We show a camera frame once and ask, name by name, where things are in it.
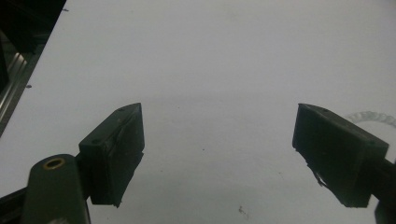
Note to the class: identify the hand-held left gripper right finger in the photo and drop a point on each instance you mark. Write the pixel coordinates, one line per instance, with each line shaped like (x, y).
(333, 152)

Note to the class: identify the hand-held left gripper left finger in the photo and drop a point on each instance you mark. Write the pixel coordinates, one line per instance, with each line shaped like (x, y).
(112, 152)

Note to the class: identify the metal table frame rail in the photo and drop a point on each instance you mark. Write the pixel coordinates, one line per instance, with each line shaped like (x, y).
(15, 74)

